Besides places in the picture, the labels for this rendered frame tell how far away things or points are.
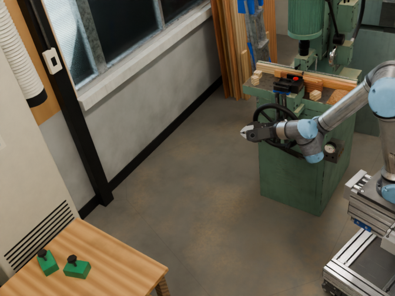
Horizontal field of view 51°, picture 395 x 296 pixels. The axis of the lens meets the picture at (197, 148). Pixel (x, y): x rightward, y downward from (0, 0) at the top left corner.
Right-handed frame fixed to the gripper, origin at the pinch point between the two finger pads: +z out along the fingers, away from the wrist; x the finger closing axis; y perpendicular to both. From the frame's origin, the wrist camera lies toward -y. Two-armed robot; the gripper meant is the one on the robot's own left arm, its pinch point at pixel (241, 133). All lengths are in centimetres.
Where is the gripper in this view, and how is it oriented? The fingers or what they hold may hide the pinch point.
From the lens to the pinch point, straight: 185.9
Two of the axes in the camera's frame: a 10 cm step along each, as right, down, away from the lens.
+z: -6.5, 0.1, 7.6
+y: 7.5, -1.2, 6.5
